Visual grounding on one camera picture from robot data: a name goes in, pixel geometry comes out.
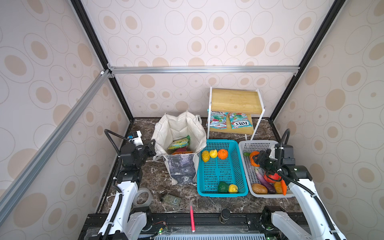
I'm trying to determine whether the green snack packet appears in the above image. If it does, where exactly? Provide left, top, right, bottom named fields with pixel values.
left=168, top=136, right=191, bottom=151

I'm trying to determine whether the white canvas grocery bag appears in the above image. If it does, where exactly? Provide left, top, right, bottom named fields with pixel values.
left=152, top=111, right=207, bottom=185

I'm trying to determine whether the orange tangerine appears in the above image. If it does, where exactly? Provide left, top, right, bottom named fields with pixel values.
left=250, top=151, right=260, bottom=167

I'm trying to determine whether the pink orange snack packet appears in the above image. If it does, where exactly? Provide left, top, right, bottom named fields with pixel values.
left=172, top=151, right=194, bottom=155

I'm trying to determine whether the pink dragon fruit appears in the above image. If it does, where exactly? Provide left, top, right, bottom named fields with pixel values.
left=175, top=147, right=187, bottom=153

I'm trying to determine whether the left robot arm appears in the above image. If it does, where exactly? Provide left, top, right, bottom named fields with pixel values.
left=89, top=140, right=156, bottom=240

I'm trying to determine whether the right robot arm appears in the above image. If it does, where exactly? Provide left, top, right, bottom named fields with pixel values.
left=250, top=144, right=347, bottom=240

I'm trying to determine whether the red tomato toy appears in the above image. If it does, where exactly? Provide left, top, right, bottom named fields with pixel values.
left=264, top=173, right=282, bottom=184

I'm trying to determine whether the orange carrot toy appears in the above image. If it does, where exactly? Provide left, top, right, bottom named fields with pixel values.
left=281, top=180, right=288, bottom=196

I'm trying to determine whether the purple eggplant toy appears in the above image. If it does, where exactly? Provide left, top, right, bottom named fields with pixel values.
left=256, top=170, right=277, bottom=194

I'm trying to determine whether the brown potato toy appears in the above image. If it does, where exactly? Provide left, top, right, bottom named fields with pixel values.
left=252, top=183, right=268, bottom=195

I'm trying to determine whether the white plastic basket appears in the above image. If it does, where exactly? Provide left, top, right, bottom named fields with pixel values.
left=239, top=140, right=294, bottom=199

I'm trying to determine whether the clear tape roll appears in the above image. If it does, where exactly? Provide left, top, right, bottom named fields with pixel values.
left=133, top=188, right=153, bottom=208

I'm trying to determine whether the small glass jar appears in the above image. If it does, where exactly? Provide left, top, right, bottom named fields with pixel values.
left=161, top=194, right=182, bottom=207

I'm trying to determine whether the teal plastic basket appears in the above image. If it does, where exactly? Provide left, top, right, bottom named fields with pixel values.
left=197, top=140, right=249, bottom=198

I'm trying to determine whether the orange fruit toy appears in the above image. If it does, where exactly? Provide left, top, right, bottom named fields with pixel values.
left=218, top=149, right=229, bottom=160

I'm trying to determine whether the right Foxs candy packet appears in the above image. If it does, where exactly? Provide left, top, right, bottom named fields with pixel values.
left=229, top=113, right=251, bottom=129

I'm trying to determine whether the foxs candy packet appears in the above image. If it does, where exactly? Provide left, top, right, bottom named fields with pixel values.
left=229, top=113, right=251, bottom=129
left=210, top=111, right=228, bottom=130

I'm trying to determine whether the green bell pepper toy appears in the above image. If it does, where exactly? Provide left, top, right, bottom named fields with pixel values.
left=218, top=181, right=230, bottom=194

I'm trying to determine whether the yellow lemon toy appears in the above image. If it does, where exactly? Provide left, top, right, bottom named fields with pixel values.
left=209, top=150, right=218, bottom=159

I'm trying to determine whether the white wooden shelf rack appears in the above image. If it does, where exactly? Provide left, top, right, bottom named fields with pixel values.
left=207, top=87, right=266, bottom=140

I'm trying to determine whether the yellow corn toy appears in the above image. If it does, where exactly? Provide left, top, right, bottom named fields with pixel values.
left=201, top=151, right=211, bottom=163

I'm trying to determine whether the left Foxs candy packet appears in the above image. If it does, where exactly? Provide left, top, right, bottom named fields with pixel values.
left=210, top=111, right=228, bottom=130

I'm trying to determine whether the horizontal aluminium bar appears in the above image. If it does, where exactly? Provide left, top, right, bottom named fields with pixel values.
left=101, top=65, right=300, bottom=75

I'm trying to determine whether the red pen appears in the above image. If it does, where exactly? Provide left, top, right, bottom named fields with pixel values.
left=190, top=204, right=196, bottom=233

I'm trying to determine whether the left aluminium bar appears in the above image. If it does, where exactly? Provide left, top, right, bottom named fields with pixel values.
left=1, top=69, right=112, bottom=225

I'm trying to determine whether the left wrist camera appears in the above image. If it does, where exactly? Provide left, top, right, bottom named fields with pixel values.
left=127, top=131, right=143, bottom=146

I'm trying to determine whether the black knob on rail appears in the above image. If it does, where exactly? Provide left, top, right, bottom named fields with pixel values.
left=219, top=209, right=231, bottom=224

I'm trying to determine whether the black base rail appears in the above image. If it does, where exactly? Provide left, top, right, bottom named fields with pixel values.
left=77, top=211, right=338, bottom=240

